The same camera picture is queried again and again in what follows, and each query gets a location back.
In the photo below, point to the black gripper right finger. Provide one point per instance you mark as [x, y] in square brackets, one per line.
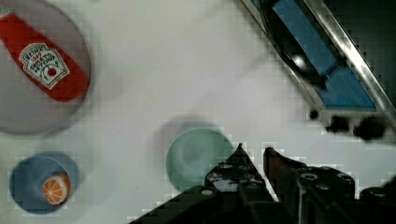
[311, 195]

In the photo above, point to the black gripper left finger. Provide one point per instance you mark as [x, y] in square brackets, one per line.
[239, 183]

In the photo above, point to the black toaster oven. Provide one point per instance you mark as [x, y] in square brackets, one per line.
[341, 54]

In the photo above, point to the orange slice toy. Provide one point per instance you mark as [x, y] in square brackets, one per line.
[56, 189]

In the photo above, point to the blue small bowl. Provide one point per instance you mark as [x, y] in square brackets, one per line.
[27, 179]

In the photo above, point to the red ketchup bottle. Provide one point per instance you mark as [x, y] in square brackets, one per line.
[50, 68]

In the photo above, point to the grey round plate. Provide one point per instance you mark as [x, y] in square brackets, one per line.
[25, 109]

